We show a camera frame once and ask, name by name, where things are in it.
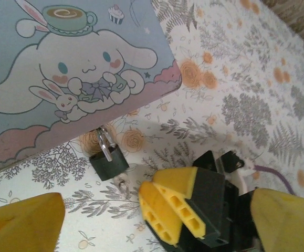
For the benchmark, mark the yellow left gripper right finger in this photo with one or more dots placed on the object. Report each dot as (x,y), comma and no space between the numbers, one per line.
(291,225)

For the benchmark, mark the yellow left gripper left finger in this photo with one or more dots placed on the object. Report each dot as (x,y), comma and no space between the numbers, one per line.
(20,228)

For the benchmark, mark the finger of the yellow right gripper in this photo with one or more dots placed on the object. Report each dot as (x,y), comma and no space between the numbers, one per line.
(207,199)
(157,207)

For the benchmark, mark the silver key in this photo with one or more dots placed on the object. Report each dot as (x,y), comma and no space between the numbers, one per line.
(121,185)

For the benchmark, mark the dark padlock with silver shackle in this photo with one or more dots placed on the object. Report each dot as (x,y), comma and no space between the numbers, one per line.
(109,164)

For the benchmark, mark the floral tablecloth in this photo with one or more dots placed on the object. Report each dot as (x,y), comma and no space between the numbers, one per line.
(233,86)

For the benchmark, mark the cartoon bunny mat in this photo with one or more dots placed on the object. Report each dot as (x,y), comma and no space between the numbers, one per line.
(62,65)

